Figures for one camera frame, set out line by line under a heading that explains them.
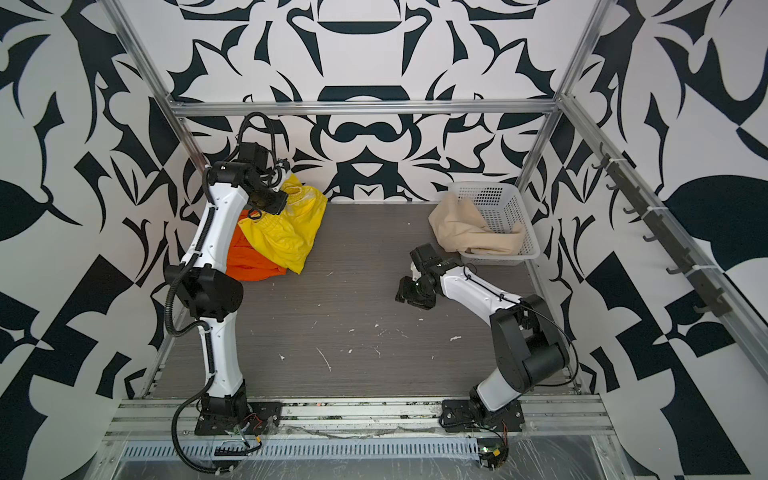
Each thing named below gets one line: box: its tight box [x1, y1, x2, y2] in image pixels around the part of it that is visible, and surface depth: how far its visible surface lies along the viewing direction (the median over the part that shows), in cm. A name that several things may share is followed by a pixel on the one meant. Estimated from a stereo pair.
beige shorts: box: [428, 192, 526, 254], surface depth 101 cm
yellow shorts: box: [239, 173, 328, 275], surface depth 92 cm
